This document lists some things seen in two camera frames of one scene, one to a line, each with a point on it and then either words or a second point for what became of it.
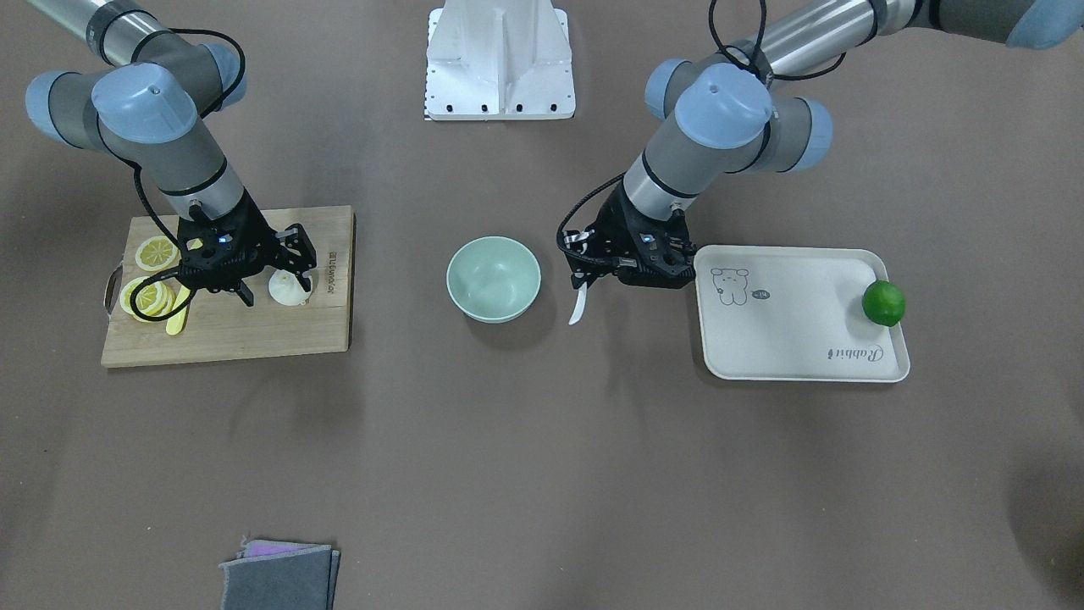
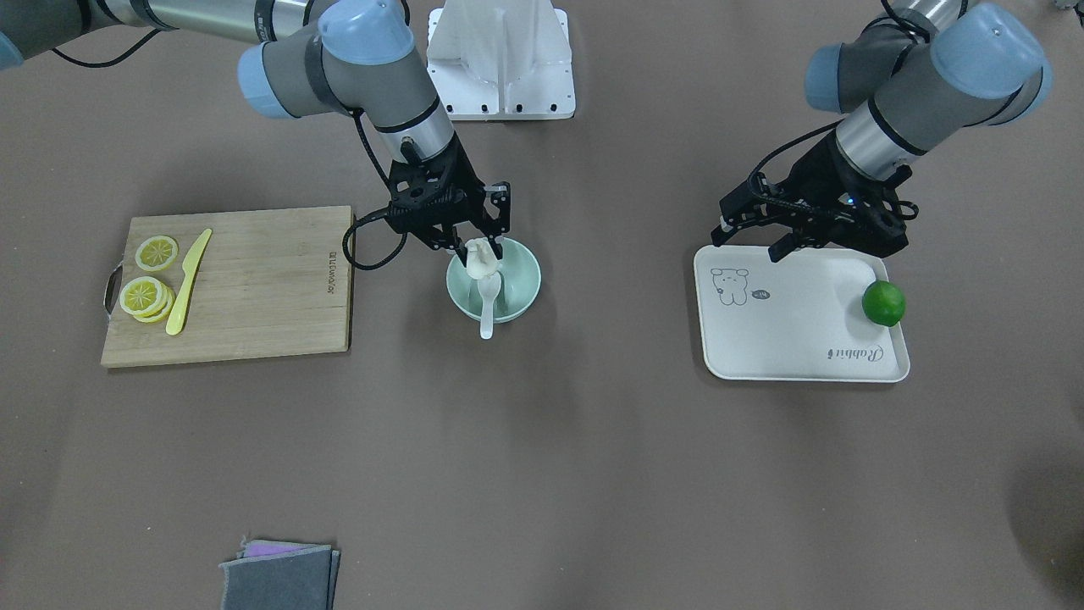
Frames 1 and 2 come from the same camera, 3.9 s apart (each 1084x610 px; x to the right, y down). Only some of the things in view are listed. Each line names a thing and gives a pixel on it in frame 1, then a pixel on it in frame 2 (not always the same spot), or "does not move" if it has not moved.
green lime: [883, 302] does not move
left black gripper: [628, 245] to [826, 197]
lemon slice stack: [153, 298] does not move
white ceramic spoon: [582, 301] to [489, 285]
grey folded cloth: [275, 575] does not move
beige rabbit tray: [790, 313] does not move
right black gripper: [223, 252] to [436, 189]
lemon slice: [156, 253] does not move
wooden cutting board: [218, 327] does not move
